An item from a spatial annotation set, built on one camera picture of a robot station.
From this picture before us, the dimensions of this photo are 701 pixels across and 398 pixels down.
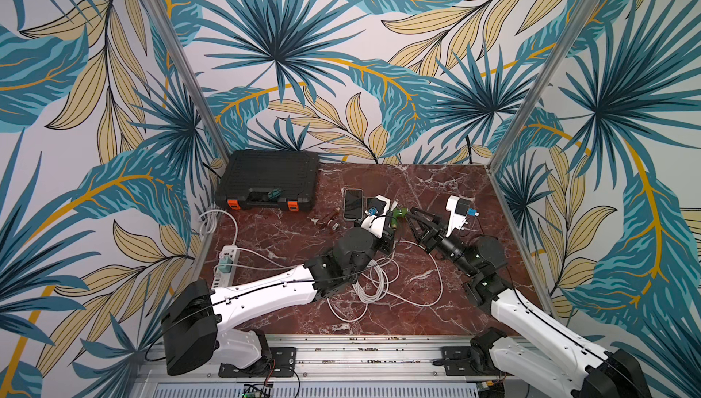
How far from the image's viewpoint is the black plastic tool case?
102cm

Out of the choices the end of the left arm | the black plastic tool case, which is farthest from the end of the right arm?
the black plastic tool case

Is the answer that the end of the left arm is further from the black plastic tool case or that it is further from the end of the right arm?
the black plastic tool case
